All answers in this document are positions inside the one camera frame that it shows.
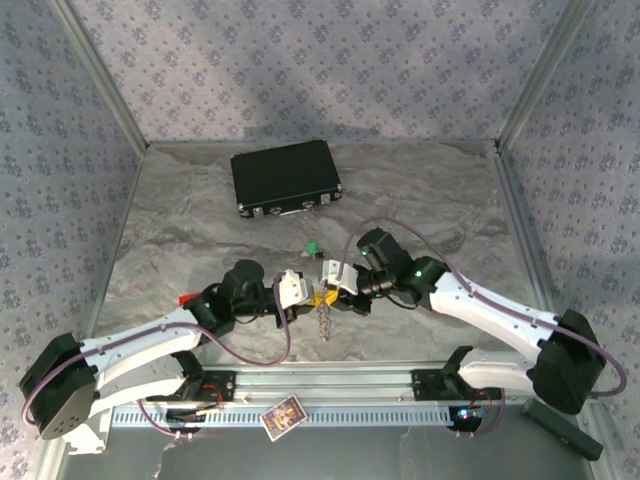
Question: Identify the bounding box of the aluminium frame post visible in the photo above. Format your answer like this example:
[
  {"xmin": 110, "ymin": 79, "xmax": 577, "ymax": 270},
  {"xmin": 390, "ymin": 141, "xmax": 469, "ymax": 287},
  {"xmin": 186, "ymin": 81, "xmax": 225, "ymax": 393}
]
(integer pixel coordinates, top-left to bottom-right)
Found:
[{"xmin": 496, "ymin": 0, "xmax": 597, "ymax": 150}]

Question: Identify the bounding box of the dark green block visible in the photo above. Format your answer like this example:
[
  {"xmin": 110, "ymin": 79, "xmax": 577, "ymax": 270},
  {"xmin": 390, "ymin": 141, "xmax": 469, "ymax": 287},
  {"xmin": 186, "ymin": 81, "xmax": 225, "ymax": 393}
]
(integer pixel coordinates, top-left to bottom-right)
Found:
[{"xmin": 519, "ymin": 399, "xmax": 604, "ymax": 460}]

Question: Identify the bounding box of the aluminium table edge rail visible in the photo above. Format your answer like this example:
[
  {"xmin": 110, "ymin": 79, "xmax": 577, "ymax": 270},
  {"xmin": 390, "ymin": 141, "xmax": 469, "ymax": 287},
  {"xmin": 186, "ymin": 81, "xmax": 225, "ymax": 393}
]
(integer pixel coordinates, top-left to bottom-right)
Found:
[
  {"xmin": 37, "ymin": 142, "xmax": 151, "ymax": 480},
  {"xmin": 492, "ymin": 141, "xmax": 609, "ymax": 480}
]

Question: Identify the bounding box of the arm controller board with wires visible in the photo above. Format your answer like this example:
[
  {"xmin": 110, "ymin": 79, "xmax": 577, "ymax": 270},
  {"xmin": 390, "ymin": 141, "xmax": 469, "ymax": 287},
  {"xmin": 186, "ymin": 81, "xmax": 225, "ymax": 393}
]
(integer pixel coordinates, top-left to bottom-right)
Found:
[
  {"xmin": 449, "ymin": 405, "xmax": 489, "ymax": 431},
  {"xmin": 164, "ymin": 405, "xmax": 226, "ymax": 427}
]

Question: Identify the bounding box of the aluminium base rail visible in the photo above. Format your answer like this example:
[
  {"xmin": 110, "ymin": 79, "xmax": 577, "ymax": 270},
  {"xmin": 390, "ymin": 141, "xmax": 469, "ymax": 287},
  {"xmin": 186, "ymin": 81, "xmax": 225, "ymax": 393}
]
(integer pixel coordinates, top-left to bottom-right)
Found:
[{"xmin": 202, "ymin": 364, "xmax": 501, "ymax": 403}]

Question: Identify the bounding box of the black hard case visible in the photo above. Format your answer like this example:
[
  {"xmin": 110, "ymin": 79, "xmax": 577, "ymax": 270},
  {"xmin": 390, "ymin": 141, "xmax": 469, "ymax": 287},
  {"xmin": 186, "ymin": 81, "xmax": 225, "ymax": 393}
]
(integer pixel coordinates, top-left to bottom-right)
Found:
[{"xmin": 229, "ymin": 139, "xmax": 345, "ymax": 220}]

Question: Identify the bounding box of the slotted grey cable duct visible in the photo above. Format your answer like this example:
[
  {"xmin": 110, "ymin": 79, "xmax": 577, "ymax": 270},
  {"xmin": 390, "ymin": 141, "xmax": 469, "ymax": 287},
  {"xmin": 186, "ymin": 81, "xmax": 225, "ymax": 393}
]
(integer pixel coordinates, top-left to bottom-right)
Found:
[{"xmin": 110, "ymin": 403, "xmax": 461, "ymax": 429}]

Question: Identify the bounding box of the colourful playing card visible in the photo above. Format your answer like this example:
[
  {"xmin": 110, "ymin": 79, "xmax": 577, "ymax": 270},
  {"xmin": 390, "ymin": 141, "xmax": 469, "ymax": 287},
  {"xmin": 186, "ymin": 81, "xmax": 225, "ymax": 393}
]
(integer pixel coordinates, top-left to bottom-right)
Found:
[{"xmin": 260, "ymin": 394, "xmax": 308, "ymax": 442}]

